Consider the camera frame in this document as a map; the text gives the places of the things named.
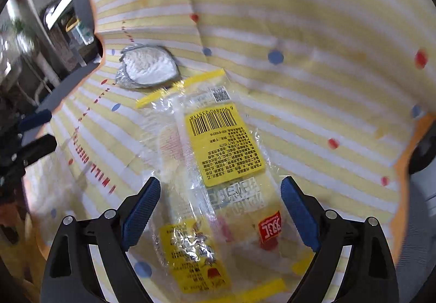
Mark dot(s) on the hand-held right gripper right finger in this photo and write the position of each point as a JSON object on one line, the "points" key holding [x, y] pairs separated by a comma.
{"points": [[299, 214]]}

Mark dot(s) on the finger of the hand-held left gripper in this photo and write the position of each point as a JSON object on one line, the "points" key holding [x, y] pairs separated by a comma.
{"points": [[34, 120], [37, 149]]}

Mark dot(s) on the striped yellow dotted mat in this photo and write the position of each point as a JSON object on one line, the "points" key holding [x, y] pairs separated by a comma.
{"points": [[306, 102]]}

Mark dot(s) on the clear yellow plastic packet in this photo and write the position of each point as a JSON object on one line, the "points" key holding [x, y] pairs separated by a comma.
{"points": [[218, 139]]}

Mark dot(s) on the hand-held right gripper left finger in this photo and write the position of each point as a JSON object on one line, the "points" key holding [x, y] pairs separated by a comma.
{"points": [[143, 211]]}

